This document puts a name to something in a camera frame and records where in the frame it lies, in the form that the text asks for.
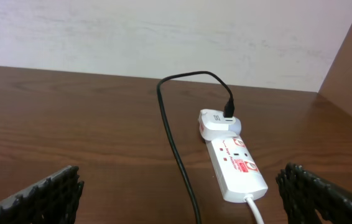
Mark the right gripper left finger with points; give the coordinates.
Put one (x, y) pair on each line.
(54, 199)

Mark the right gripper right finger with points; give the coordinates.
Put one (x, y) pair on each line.
(308, 198)

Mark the white power strip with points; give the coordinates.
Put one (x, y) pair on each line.
(237, 174)

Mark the white USB charger adapter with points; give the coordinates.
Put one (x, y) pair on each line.
(213, 125)

